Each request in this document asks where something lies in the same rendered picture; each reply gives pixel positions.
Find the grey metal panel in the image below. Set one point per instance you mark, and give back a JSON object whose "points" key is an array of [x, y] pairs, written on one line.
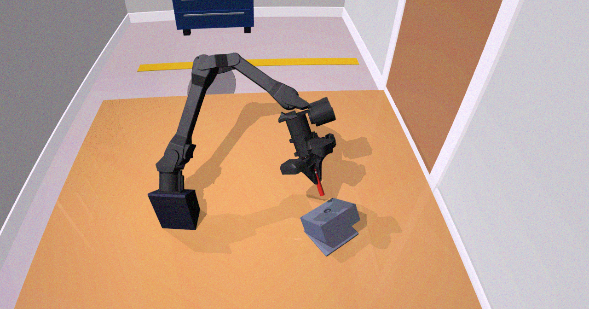
{"points": [[329, 226]]}

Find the red peg with white band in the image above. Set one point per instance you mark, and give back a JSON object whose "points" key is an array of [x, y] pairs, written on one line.
{"points": [[319, 186]]}

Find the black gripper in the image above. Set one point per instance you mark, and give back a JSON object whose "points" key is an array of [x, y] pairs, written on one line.
{"points": [[305, 163]]}

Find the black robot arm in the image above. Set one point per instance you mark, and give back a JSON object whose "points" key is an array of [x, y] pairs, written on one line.
{"points": [[204, 71]]}

